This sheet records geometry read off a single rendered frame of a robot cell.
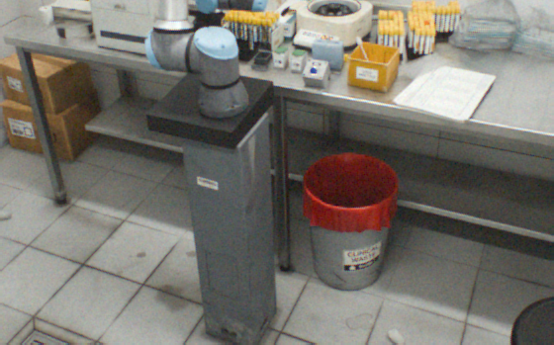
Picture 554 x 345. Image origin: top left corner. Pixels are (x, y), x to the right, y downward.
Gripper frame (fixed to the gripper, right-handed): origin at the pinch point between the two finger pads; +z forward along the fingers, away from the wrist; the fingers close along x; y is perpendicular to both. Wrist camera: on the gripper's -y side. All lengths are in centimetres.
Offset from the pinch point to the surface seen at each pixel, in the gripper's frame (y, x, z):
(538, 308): 123, -53, -40
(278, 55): 30.1, 1.7, -18.2
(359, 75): 56, -1, -32
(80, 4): -57, 22, 34
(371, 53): 55, 12, -34
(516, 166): 131, 60, -2
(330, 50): 44, 7, -29
